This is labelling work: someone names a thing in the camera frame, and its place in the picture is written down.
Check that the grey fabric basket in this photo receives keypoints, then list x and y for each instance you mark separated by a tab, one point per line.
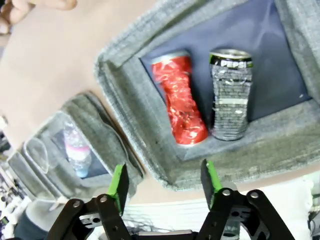
100	135
150	112

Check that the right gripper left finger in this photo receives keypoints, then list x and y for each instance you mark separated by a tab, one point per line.
117	185

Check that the clear bottle with blue cap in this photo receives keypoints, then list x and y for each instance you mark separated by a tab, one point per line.
77	150

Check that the clear plastic cup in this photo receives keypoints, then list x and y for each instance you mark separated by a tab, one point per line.
37	155

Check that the crushed red can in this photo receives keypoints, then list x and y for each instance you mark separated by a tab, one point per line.
182	100

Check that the person's left hand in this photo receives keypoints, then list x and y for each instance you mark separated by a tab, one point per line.
22	10

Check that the crushed silver can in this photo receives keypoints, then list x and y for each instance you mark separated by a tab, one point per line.
231	100

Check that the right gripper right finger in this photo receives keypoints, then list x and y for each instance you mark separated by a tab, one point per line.
212	182

